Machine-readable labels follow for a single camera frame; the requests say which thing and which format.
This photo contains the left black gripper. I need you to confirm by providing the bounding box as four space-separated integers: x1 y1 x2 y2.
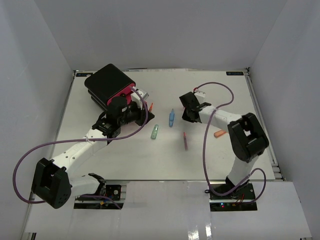
118 100 155 127

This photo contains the pink slim highlighter pen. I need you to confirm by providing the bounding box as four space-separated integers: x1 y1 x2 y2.
183 132 188 151

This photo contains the pink drawer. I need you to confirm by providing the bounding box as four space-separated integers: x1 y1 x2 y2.
106 83 136 106

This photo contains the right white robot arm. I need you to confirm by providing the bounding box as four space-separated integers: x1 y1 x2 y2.
179 91 269 200

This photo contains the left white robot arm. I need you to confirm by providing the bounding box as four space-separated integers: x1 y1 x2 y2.
31 96 155 209

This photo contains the green translucent highlighter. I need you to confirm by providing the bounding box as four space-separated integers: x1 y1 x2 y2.
150 124 159 140

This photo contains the blue translucent highlighter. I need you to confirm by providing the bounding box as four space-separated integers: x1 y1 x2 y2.
168 108 175 128

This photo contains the orange translucent highlighter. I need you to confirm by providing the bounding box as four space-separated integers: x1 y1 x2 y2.
214 130 227 138

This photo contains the black drawer cabinet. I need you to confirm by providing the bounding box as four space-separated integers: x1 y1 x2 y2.
84 63 136 110

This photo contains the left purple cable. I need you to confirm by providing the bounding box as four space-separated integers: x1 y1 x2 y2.
12 86 147 210

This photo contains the purple cable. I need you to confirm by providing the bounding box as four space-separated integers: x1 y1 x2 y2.
12 86 147 210
194 81 266 203

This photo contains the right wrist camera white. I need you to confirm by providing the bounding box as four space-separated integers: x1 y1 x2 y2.
193 90 206 102

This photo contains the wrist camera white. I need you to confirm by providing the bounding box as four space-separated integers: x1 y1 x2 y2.
130 86 149 109
193 90 206 102

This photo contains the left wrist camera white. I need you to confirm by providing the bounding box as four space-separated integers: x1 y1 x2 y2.
130 86 149 109

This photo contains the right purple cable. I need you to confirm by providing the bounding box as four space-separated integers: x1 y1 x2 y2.
194 81 266 203

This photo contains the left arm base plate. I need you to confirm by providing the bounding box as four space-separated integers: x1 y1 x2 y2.
96 184 122 201

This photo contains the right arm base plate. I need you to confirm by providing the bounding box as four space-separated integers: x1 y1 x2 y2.
204 183 256 203

